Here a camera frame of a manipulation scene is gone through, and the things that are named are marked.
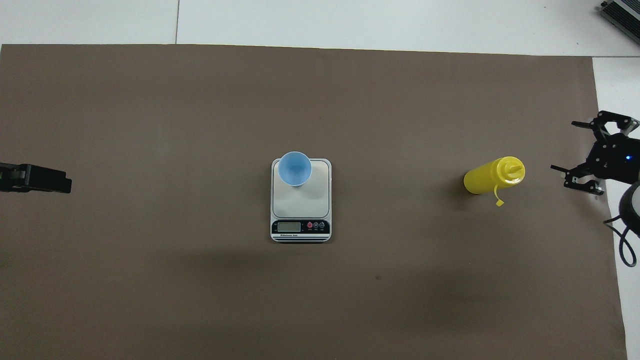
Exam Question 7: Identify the grey ribbed metal device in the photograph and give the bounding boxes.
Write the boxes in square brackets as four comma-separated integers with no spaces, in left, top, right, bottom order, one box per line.
[600,0,640,47]

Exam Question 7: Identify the brown paper table mat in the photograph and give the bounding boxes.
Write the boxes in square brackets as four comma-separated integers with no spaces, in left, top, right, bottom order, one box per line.
[0,44,628,360]

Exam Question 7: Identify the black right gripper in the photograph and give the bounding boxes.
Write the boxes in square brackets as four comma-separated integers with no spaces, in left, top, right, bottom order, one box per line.
[550,110,640,196]

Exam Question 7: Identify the yellow squeeze bottle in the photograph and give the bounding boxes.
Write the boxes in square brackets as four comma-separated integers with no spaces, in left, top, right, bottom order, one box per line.
[463,156,526,207]

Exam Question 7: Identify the silver digital kitchen scale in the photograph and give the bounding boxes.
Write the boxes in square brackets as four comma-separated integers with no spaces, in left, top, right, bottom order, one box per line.
[270,158,333,244]

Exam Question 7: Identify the light blue plastic cup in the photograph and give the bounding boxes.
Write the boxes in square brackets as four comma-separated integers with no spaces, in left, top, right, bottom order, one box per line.
[277,151,313,187]

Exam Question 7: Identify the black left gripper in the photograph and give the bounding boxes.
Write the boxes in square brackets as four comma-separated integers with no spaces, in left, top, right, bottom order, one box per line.
[0,163,72,194]

